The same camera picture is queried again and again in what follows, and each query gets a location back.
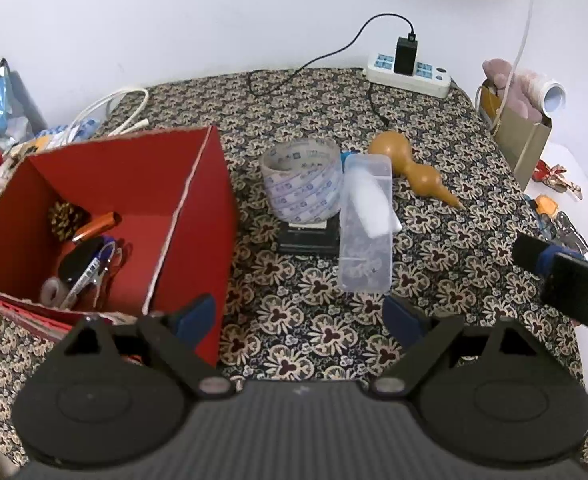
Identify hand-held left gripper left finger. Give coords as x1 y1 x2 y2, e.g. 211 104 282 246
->
61 294 235 401

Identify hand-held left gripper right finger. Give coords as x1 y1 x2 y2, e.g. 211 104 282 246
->
371 296 532 401

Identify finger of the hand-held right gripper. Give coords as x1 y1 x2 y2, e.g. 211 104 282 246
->
513 232 573 277

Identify red cardboard box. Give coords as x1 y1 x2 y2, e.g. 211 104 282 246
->
0 125 240 367

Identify clear plastic box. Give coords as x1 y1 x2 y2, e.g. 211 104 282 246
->
337 154 403 294

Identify black box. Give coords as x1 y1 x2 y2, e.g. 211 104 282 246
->
277 217 343 256

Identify brown gourd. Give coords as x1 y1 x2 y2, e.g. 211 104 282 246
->
368 130 466 210

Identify clear printed tape roll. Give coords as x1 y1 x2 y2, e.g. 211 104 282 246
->
260 138 345 224

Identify metal pliers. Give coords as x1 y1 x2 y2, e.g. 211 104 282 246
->
539 210 588 257

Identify red gold ornament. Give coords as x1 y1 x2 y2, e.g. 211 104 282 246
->
533 158 583 199

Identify beige paper bag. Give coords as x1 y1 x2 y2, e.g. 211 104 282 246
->
476 77 553 192

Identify black oval case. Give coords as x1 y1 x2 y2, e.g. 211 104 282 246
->
56 237 106 284

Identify small clear tape roll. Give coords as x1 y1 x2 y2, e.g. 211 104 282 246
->
41 277 68 307

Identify white rolled paper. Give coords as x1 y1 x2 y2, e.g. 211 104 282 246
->
535 77 568 114

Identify pine cone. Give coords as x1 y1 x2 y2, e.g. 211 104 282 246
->
48 201 91 242

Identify pink plush toy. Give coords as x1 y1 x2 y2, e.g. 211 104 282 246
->
482 58 550 122

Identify white power strip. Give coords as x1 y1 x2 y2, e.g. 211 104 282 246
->
364 52 453 100

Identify blue white papers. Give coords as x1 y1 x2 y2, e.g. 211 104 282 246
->
33 116 101 152

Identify black charger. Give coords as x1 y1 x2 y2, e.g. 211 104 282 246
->
393 34 419 76

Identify black power strip cord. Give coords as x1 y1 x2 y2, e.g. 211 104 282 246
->
367 82 393 132

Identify thin white wall pipe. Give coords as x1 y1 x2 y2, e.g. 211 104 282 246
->
491 0 540 137

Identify white cable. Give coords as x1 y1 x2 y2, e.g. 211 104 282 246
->
66 87 150 137

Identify black charger cable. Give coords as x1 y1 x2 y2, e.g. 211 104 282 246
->
246 12 418 96

